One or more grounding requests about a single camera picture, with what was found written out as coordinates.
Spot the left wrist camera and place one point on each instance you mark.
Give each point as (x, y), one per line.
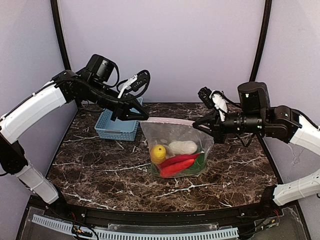
(133, 84)

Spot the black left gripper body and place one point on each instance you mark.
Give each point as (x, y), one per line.
(119, 111)

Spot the black right corner post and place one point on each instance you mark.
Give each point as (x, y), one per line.
(261, 40)

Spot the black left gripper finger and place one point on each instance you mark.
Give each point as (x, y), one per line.
(135, 107)
(137, 117)

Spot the light blue plastic basket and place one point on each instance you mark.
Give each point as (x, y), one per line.
(115, 130)

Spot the orange carrot toy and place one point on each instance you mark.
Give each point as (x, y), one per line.
(176, 168)

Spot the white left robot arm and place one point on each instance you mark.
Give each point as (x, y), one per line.
(87, 84)

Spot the clear zip top bag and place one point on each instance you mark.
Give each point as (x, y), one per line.
(163, 130)

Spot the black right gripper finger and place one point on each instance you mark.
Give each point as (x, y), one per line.
(206, 120)
(208, 131)

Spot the red chili pepper toy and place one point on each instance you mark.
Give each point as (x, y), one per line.
(177, 159)

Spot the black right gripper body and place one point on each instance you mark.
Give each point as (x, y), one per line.
(216, 125)

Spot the white napa cabbage toy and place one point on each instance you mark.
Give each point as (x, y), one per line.
(183, 147)

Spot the black left corner post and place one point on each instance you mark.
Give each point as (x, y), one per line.
(59, 34)

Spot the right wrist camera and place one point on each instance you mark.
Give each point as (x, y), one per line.
(214, 100)

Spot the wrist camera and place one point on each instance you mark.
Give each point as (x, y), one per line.
(214, 100)
(133, 84)

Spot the black corner post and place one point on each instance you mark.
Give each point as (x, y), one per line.
(59, 34)
(261, 40)

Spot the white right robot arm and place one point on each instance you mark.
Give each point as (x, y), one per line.
(258, 118)

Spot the black front table rail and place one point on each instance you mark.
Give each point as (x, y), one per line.
(241, 216)

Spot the green bok choy toy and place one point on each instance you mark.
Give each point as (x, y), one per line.
(198, 166)

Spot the white slotted cable duct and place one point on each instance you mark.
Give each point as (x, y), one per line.
(120, 232)

